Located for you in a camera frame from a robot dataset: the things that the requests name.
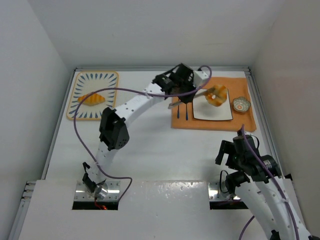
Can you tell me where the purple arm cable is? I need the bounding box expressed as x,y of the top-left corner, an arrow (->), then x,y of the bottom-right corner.
236,124 -> 301,240
73,65 -> 213,203

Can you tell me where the small flower-shaped sauce dish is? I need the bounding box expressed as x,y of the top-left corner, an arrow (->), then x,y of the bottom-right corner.
232,96 -> 251,113

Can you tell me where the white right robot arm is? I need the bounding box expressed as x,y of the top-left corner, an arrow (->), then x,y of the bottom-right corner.
215,133 -> 317,240

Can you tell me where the yellow-rimmed blue-patterned tray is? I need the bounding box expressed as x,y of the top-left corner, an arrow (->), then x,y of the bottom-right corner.
66,71 -> 119,121

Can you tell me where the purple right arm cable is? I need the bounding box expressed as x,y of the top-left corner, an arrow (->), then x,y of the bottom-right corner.
236,124 -> 301,240

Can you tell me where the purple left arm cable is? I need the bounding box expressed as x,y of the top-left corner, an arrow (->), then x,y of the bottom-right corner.
73,65 -> 213,203

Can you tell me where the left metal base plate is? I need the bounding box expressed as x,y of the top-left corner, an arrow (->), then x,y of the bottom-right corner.
74,181 -> 120,202

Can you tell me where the croissant bread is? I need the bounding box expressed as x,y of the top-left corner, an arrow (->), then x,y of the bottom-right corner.
77,93 -> 106,106

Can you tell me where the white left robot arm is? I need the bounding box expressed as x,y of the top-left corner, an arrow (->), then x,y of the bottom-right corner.
82,63 -> 212,198

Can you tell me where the white square plate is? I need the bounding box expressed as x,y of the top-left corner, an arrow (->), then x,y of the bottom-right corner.
192,90 -> 233,121

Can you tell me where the metal base plate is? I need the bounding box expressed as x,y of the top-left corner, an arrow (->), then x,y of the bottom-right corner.
207,181 -> 241,202
74,181 -> 120,202

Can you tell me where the round flower-shaped bread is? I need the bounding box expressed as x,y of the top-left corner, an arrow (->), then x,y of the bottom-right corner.
204,85 -> 228,107

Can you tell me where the blue fork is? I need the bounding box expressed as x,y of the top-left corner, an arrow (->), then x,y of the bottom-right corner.
185,104 -> 189,121

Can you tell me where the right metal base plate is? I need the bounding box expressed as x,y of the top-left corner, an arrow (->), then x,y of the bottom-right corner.
207,181 -> 241,202

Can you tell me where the orange placemat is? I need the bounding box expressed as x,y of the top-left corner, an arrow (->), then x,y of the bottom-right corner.
171,77 -> 257,132

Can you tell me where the blue spoon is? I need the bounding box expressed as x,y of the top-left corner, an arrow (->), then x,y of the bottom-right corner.
176,105 -> 180,119

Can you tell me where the black base cable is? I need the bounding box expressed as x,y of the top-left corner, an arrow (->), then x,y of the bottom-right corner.
219,169 -> 232,195

